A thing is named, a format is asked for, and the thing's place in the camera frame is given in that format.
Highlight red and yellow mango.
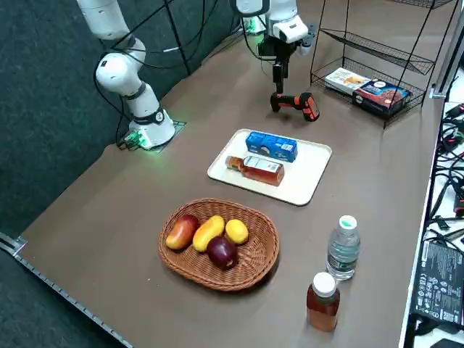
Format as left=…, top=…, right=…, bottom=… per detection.
left=165, top=214, right=200, bottom=251

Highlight aluminium table edge rail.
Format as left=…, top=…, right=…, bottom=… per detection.
left=0, top=231, right=132, bottom=348

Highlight long yellow mango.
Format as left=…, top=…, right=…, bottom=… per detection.
left=191, top=215, right=226, bottom=253

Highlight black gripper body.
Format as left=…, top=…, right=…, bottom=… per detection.
left=257, top=36, right=293, bottom=63

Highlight amber tea bottle white label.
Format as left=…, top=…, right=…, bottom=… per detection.
left=225, top=154, right=286, bottom=188

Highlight black labelled power supply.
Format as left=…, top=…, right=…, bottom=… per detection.
left=412, top=238, right=464, bottom=324

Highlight amber drink bottle white cap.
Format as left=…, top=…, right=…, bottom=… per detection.
left=306, top=271, right=341, bottom=333

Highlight aluminium frame post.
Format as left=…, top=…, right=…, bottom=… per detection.
left=430, top=0, right=464, bottom=99

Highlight white rectangular tray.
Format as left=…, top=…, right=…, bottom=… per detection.
left=207, top=128, right=334, bottom=207

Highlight orange and black barcode scanner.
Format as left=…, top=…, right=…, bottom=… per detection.
left=269, top=91, right=321, bottom=123

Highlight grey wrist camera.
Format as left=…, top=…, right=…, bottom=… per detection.
left=298, top=22, right=318, bottom=57

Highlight blue Oreo cookie box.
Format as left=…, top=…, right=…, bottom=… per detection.
left=244, top=130, right=299, bottom=163

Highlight yellow snack box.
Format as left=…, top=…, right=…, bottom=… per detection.
left=323, top=67, right=372, bottom=96

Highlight dark blue cookie box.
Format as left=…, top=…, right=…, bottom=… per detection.
left=352, top=79, right=414, bottom=119

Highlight brown wicker basket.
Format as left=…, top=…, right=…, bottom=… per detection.
left=157, top=197, right=281, bottom=293

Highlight clear water bottle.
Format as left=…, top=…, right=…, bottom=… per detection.
left=326, top=215, right=362, bottom=281

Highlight black wire rack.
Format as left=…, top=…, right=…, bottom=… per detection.
left=309, top=0, right=460, bottom=130

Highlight small yellow mango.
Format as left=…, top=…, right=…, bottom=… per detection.
left=224, top=219, right=250, bottom=245

